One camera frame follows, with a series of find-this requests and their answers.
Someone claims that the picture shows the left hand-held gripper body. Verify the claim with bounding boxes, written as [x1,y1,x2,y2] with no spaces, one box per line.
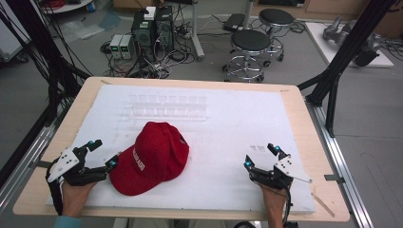
[47,145,108,187]

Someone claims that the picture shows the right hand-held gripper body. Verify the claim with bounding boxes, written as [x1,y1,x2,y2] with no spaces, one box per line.
[250,154,314,192]

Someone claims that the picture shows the red baseball cap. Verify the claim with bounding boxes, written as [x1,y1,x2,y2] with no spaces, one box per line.
[108,121,190,197]

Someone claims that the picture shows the person's right hand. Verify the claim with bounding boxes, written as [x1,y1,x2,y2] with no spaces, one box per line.
[259,184,289,215]

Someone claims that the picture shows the person's left hand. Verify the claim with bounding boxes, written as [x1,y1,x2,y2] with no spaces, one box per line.
[61,180,98,219]

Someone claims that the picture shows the white foam board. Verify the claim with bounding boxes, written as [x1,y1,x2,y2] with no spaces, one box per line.
[46,84,317,214]

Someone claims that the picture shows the thin wooden stick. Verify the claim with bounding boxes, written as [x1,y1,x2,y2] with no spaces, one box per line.
[311,192,336,219]

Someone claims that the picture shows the person's teal sleeve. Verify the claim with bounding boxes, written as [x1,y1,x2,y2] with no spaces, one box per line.
[52,215,84,228]

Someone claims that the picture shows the clear acrylic rack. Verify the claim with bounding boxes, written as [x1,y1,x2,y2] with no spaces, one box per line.
[121,93,209,124]

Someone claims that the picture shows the grey power supply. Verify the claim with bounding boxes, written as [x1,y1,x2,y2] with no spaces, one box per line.
[119,34,136,61]
[108,33,124,60]

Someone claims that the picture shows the black round stool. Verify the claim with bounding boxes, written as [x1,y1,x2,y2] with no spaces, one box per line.
[258,8,297,63]
[221,28,274,85]

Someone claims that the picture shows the clear plastic sheet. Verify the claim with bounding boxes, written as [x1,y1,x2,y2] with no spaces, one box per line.
[59,10,123,41]

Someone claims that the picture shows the white floor board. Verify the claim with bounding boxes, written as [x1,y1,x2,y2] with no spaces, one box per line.
[304,21,395,69]

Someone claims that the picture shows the black computer tower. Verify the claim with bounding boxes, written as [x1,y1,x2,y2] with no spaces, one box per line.
[154,6,176,54]
[130,10,157,64]

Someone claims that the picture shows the grey robot parts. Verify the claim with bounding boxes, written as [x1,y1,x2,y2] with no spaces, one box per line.
[321,16,382,68]

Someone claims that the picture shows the black flat case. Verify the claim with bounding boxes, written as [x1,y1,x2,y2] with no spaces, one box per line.
[221,12,247,33]

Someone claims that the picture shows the silver metal pole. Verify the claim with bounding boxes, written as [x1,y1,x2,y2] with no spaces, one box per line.
[242,0,257,31]

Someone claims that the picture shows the grey metal table leg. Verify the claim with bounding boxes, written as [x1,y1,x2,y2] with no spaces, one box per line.
[189,0,206,62]

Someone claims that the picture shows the white box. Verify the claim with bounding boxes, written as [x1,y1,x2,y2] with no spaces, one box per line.
[143,6,157,22]

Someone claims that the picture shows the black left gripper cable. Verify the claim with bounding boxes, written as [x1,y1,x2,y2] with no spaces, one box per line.
[45,169,65,217]

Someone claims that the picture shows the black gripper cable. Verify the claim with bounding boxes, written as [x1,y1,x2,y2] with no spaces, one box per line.
[45,169,65,217]
[282,185,295,228]

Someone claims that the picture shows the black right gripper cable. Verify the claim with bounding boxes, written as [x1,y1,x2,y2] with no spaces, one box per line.
[282,185,295,228]

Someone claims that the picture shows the aluminium table rail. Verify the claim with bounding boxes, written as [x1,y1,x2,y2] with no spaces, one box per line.
[0,122,58,208]
[304,97,375,228]

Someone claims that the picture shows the black metal frame stand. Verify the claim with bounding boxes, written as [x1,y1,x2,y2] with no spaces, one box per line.
[0,0,93,184]
[297,0,397,139]

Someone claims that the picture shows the tangle of floor cables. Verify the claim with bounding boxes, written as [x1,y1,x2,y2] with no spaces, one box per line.
[100,39,198,80]

